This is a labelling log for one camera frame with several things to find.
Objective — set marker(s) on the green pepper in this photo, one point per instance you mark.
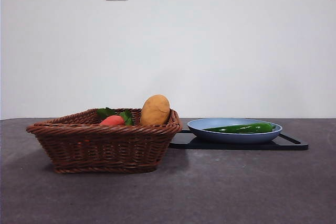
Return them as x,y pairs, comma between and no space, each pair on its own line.
246,128

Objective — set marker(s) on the brown potato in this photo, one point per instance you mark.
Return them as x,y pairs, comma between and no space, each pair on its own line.
155,110

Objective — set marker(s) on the orange carrot with green leaves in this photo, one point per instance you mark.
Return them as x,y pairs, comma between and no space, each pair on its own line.
113,120

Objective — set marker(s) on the blue round plate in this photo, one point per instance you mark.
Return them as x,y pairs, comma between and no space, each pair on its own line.
236,137

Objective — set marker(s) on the brown wicker basket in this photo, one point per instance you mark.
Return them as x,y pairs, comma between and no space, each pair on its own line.
102,148

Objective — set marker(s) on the black flat tray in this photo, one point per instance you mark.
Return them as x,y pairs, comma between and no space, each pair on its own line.
236,146

